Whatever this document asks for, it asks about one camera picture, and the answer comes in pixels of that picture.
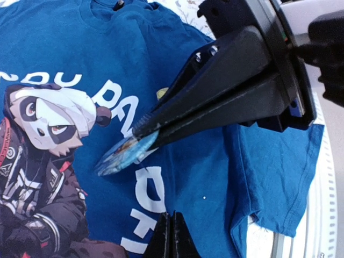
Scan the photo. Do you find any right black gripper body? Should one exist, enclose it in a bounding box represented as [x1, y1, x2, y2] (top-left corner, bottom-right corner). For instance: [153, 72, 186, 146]
[197, 1, 316, 132]

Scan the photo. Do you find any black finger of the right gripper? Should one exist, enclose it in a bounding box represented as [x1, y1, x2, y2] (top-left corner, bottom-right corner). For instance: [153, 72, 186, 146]
[133, 26, 269, 137]

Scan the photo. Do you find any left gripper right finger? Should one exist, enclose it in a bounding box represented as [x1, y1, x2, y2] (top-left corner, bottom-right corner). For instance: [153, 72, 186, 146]
[171, 211, 200, 258]

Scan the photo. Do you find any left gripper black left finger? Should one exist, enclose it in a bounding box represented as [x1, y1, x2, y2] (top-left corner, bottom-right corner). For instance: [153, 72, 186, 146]
[142, 212, 170, 258]

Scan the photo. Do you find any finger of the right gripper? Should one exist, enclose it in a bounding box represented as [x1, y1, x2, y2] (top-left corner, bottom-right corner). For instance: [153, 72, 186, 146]
[149, 75, 289, 149]

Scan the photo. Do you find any round yellow blue brooch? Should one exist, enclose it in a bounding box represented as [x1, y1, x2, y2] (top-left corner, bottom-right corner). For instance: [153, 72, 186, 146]
[156, 87, 169, 100]

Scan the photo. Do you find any round light blue brooch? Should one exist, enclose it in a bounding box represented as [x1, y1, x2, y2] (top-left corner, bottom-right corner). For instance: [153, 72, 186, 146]
[94, 131, 159, 176]

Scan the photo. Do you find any blue printed t-shirt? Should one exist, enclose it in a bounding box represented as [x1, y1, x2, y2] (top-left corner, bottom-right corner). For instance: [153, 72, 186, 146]
[1, 1, 324, 257]

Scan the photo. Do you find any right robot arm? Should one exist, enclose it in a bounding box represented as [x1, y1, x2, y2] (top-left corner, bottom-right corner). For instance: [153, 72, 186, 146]
[132, 1, 343, 148]

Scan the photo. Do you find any floral patterned tablecloth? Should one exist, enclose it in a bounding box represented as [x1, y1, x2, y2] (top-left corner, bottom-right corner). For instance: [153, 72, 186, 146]
[155, 0, 215, 40]

